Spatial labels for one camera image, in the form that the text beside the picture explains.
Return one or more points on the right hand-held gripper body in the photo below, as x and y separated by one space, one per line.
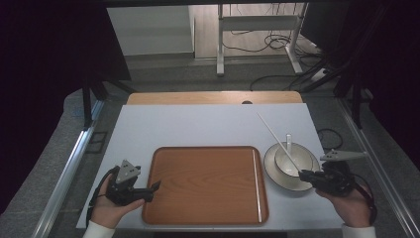
335 181

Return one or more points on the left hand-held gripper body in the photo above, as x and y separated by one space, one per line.
123 185

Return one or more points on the white bowl with dark rim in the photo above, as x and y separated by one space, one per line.
302 160

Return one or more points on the grey plate with dark rim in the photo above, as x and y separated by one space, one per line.
270 168

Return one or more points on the wood-grain brown tray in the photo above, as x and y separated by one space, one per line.
204 185

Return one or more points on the person's right hand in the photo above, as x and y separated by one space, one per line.
353 208

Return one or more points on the person's left hand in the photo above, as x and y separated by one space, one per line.
107 213

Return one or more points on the white table cover sheet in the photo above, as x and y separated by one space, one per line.
198 125

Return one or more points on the black metal stand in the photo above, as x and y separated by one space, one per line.
87 105
356 105

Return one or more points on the white power strip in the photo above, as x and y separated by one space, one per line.
318 74

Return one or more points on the dark curtain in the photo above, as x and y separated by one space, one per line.
393 66
43 82

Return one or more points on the grey cabinet panel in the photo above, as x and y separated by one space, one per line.
152 29

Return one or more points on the aluminium rail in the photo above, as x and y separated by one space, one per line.
69 172
379 172

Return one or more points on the white metal desk frame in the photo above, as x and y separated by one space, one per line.
257 22

